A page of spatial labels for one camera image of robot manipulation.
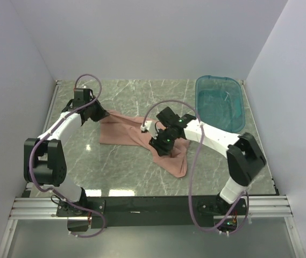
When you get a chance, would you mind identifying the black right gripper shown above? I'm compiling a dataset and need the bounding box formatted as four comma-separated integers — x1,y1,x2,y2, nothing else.
149,127,176,157

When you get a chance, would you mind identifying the pink t shirt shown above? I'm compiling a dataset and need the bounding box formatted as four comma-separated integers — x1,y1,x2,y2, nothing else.
99,110,190,178

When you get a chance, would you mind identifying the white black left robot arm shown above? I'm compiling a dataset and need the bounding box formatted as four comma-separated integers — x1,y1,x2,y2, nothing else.
24,88,109,216

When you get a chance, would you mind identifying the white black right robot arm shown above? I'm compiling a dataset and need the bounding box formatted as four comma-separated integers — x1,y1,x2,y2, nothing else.
141,114,266,214

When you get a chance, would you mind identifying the teal transparent plastic bin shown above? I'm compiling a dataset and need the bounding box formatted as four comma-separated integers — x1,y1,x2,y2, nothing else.
195,75,245,133

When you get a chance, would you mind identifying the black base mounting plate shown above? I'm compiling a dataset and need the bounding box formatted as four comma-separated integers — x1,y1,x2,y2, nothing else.
55,195,250,232

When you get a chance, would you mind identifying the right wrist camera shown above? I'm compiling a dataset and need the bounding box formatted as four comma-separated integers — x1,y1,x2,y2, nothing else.
140,120,156,134

